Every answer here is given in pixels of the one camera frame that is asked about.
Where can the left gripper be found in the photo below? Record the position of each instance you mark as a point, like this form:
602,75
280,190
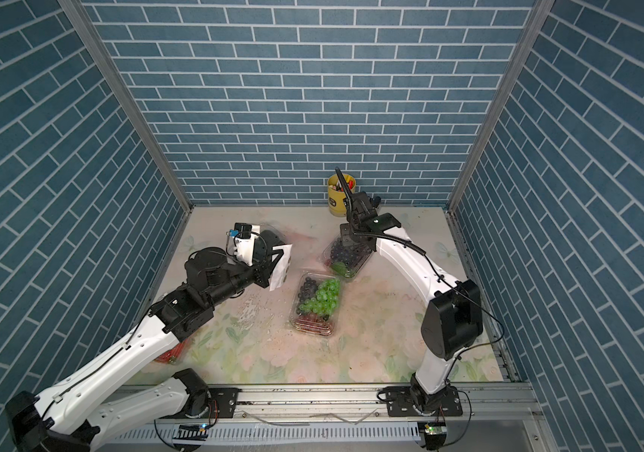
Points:
262,270

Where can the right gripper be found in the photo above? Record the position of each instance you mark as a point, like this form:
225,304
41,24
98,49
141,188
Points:
357,234

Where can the white sticker sheet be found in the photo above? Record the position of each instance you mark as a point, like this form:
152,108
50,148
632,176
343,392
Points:
281,257

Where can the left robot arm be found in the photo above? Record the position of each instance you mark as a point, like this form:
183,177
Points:
75,413

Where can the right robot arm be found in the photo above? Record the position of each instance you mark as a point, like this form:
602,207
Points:
454,314

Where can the yellow pen cup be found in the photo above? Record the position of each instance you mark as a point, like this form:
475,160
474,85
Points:
336,194

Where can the clear box of mixed grapes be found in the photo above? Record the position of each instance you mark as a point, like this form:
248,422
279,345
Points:
316,304

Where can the clear box of red berries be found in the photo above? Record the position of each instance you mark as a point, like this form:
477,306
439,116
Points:
174,355

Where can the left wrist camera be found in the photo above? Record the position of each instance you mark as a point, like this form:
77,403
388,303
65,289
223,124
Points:
241,242

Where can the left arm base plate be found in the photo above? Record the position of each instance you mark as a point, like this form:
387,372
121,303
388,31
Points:
220,402

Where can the aluminium mounting rail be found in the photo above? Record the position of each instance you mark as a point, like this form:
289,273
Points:
357,402

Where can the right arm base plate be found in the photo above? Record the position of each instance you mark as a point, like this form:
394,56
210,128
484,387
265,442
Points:
408,401

